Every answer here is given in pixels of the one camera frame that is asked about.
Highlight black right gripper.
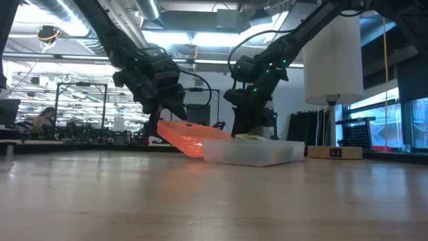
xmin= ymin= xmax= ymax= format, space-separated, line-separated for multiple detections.
xmin=223 ymin=54 xmax=289 ymax=140

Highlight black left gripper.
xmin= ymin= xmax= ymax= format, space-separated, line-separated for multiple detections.
xmin=112 ymin=54 xmax=189 ymax=139

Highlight green yellow crayon box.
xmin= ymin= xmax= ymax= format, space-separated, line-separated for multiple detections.
xmin=233 ymin=133 xmax=268 ymax=141

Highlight orange-lidded clear pencil case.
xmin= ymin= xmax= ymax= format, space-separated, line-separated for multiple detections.
xmin=156 ymin=119 xmax=306 ymax=167

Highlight black box monitor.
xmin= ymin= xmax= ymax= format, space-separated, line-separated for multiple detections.
xmin=185 ymin=103 xmax=212 ymax=127

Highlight black curtain panels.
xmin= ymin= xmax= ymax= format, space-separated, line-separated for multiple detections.
xmin=286 ymin=109 xmax=332 ymax=147

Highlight white shade wooden base lamp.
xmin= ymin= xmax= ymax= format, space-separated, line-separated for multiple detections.
xmin=302 ymin=15 xmax=364 ymax=161

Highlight black perforated rack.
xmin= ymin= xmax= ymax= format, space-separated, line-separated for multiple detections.
xmin=335 ymin=116 xmax=377 ymax=151

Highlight grey ceiling box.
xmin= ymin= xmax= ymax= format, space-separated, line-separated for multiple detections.
xmin=215 ymin=8 xmax=239 ymax=30

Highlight person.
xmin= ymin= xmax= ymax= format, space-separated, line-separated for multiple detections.
xmin=31 ymin=106 xmax=58 ymax=130

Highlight black left wrist camera cable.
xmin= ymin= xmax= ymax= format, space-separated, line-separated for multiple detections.
xmin=180 ymin=68 xmax=213 ymax=111

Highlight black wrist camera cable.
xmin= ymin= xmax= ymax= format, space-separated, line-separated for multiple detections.
xmin=227 ymin=29 xmax=295 ymax=73
xmin=180 ymin=68 xmax=213 ymax=111

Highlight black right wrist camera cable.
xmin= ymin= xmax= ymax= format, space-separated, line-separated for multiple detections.
xmin=227 ymin=29 xmax=295 ymax=73

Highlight black metal stand frame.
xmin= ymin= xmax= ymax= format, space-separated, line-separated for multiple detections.
xmin=55 ymin=82 xmax=108 ymax=141

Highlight yellow hanging cable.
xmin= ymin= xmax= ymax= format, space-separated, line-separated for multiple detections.
xmin=382 ymin=16 xmax=391 ymax=148

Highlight black ceiling cable reel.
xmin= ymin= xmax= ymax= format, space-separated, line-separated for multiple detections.
xmin=36 ymin=25 xmax=61 ymax=44

